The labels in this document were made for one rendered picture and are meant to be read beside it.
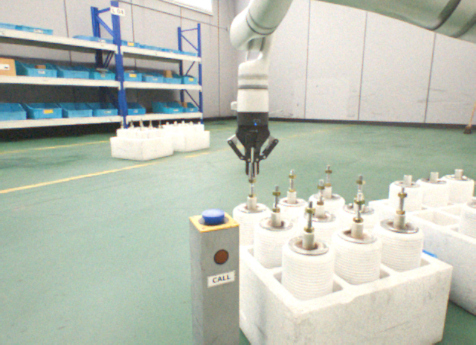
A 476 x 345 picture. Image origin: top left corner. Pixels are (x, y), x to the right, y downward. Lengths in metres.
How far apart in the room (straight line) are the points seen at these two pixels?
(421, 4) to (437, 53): 6.51
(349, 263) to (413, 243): 0.15
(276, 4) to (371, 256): 0.49
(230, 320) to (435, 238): 0.63
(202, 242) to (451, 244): 0.69
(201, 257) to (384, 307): 0.36
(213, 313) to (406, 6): 0.54
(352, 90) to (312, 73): 0.98
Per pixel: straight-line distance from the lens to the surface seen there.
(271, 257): 0.71
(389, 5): 0.49
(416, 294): 0.78
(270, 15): 0.64
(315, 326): 0.62
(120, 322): 0.90
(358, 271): 0.69
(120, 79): 5.55
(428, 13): 0.50
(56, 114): 5.08
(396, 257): 0.77
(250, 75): 0.75
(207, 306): 0.60
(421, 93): 6.98
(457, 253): 1.02
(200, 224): 0.56
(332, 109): 7.40
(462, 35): 0.53
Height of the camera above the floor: 0.52
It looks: 12 degrees down
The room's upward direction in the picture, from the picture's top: straight up
